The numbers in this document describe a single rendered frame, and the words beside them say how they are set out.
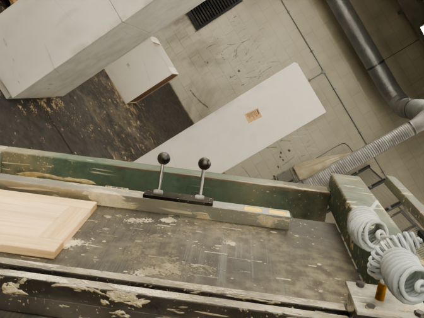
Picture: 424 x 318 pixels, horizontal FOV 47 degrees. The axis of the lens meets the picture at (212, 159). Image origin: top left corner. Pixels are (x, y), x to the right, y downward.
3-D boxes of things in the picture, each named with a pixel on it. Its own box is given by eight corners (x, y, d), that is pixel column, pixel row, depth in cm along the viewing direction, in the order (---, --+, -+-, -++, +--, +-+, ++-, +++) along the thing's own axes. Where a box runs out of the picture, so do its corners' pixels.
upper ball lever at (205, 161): (192, 202, 140) (199, 158, 143) (206, 204, 140) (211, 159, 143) (192, 200, 136) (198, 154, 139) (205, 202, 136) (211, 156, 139)
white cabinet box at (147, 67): (113, 67, 667) (156, 38, 653) (136, 103, 669) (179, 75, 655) (101, 65, 622) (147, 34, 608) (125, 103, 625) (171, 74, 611)
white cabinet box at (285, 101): (142, 158, 572) (294, 64, 532) (168, 199, 575) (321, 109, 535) (126, 165, 513) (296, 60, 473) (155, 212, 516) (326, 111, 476)
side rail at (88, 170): (9, 176, 170) (9, 146, 167) (322, 216, 166) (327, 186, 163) (0, 181, 164) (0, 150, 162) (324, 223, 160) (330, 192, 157)
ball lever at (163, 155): (151, 197, 140) (159, 153, 144) (164, 199, 140) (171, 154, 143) (149, 195, 137) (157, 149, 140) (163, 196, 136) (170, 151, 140)
